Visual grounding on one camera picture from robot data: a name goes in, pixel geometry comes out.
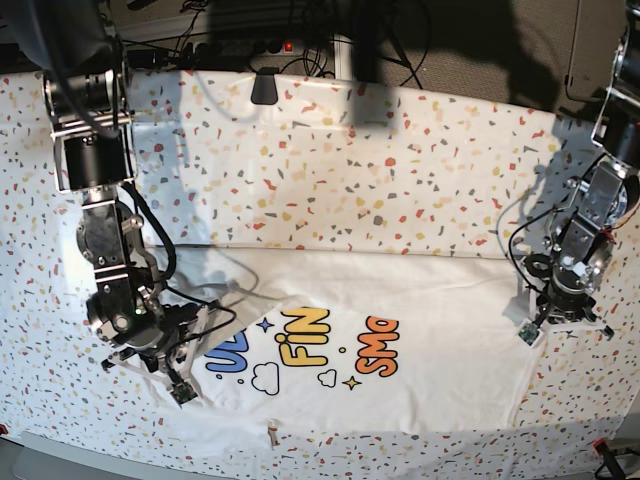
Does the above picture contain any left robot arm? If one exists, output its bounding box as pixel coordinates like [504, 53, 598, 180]
[159, 71, 639, 384]

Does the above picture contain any terrazzo patterned tablecloth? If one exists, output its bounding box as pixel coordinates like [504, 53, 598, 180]
[0, 68, 640, 480]

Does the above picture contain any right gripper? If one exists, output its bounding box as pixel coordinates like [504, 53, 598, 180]
[87, 294, 208, 399]

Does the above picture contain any black table clamp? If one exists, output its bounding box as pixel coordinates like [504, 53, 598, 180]
[250, 67, 279, 106]

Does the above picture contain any white metal stand leg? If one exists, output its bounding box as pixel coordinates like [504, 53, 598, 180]
[332, 34, 354, 81]

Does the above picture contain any white printed T-shirt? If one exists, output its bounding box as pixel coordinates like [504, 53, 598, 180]
[174, 248, 541, 447]

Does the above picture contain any red clamp bottom right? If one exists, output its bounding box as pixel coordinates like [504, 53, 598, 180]
[593, 439, 626, 480]

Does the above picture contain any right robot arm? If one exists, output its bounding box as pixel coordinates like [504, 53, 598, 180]
[1, 1, 208, 404]

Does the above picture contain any power strip with red switch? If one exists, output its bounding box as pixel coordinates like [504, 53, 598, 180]
[187, 38, 305, 57]

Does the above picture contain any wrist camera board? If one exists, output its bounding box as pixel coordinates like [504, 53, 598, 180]
[170, 381, 198, 406]
[517, 321, 544, 349]

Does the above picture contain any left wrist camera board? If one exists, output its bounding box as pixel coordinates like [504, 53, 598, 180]
[517, 321, 544, 349]

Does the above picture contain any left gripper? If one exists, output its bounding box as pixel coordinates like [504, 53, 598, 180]
[524, 254, 614, 341]

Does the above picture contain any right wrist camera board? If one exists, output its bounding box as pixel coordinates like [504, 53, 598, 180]
[170, 381, 198, 406]

